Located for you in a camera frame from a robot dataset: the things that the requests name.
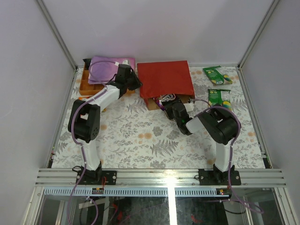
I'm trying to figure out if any purple candy packet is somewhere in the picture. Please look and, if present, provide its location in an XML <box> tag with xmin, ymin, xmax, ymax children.
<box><xmin>153</xmin><ymin>94</ymin><xmax>180</xmax><ymax>111</ymax></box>

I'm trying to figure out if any red paper bag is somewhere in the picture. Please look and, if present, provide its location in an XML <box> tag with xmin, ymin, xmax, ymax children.
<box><xmin>137</xmin><ymin>60</ymin><xmax>195</xmax><ymax>111</ymax></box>

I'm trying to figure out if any green snack packet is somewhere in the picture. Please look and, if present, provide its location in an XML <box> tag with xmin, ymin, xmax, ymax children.
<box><xmin>203</xmin><ymin>66</ymin><xmax>233</xmax><ymax>85</ymax></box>
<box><xmin>208</xmin><ymin>89</ymin><xmax>232</xmax><ymax>110</ymax></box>

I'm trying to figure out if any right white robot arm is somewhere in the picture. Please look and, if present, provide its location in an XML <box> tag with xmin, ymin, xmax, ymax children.
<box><xmin>165</xmin><ymin>102</ymin><xmax>241</xmax><ymax>185</ymax></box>

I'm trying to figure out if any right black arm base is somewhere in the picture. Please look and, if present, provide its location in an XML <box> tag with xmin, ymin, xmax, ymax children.
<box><xmin>198</xmin><ymin>165</ymin><xmax>241</xmax><ymax>186</ymax></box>

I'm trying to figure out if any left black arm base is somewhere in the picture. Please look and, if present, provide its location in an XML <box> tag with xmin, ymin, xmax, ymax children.
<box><xmin>79</xmin><ymin>165</ymin><xmax>117</xmax><ymax>186</ymax></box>

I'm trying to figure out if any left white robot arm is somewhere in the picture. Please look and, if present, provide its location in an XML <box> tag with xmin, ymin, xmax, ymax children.
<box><xmin>68</xmin><ymin>64</ymin><xmax>142</xmax><ymax>185</ymax></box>

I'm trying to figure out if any purple folded cloth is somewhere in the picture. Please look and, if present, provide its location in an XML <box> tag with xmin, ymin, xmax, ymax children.
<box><xmin>88</xmin><ymin>56</ymin><xmax>135</xmax><ymax>84</ymax></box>

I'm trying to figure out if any orange wooden tray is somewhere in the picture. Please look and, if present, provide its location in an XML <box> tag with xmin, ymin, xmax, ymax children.
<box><xmin>79</xmin><ymin>62</ymin><xmax>135</xmax><ymax>96</ymax></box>

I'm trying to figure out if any floral table mat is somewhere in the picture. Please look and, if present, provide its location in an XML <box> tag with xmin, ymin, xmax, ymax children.
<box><xmin>51</xmin><ymin>66</ymin><xmax>267</xmax><ymax>169</ymax></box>

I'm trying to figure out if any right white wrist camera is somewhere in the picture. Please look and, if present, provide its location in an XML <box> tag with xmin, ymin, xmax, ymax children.
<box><xmin>184</xmin><ymin>99</ymin><xmax>194</xmax><ymax>112</ymax></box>

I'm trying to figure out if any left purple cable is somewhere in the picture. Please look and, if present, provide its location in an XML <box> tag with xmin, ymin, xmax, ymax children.
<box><xmin>67</xmin><ymin>60</ymin><xmax>119</xmax><ymax>225</ymax></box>

